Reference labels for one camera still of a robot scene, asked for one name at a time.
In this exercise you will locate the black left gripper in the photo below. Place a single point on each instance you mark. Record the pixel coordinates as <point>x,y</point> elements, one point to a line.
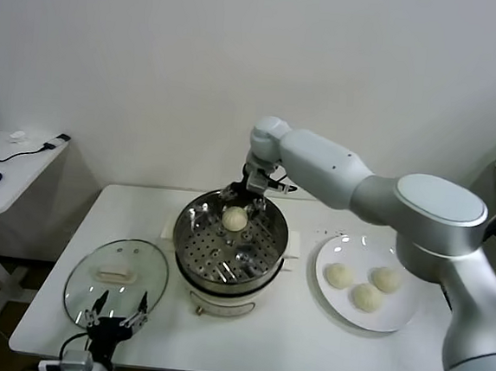
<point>109,331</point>

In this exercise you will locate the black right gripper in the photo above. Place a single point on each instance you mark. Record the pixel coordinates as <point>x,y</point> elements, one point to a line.
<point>240,193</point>

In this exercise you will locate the white steamed baozi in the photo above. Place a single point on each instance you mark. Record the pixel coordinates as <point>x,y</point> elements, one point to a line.
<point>387,279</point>
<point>367,298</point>
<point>340,275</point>
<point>234,219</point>

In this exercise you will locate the round glass pot lid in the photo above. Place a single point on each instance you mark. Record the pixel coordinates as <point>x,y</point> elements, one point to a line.
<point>116,256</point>

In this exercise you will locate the stainless steel steamer basket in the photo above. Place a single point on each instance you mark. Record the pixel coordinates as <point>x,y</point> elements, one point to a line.
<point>199,242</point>

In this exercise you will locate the dark crumbs scatter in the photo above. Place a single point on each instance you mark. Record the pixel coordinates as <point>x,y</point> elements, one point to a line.
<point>324,232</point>

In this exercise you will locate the white electric cooker base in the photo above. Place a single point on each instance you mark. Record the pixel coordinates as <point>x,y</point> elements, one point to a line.
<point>220,300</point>

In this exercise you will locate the white round plate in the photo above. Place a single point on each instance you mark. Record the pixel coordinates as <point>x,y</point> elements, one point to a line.
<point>333,249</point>

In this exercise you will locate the white side desk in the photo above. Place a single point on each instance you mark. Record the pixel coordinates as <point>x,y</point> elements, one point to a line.
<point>18,174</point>

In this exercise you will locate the small black flat device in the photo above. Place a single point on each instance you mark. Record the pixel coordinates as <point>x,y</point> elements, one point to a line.
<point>63,137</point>

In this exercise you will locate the small white case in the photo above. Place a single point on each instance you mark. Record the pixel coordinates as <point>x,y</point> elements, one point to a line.
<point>17,136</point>

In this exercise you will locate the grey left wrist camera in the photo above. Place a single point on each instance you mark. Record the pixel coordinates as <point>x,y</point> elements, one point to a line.
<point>77,361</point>

